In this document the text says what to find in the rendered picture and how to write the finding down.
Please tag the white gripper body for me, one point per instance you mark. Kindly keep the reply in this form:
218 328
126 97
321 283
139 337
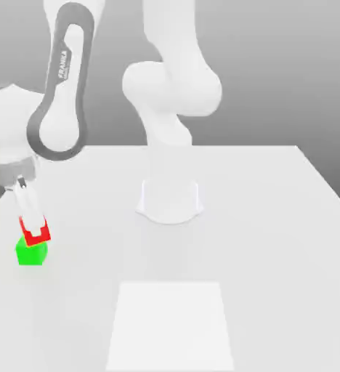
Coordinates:
29 203

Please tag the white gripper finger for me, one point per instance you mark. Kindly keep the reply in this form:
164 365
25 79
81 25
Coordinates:
35 231

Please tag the small red cube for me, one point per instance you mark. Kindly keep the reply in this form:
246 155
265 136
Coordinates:
30 240

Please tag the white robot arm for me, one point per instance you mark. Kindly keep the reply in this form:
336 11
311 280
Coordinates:
170 87

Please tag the small green cube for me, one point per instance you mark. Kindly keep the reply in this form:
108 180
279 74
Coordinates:
30 255

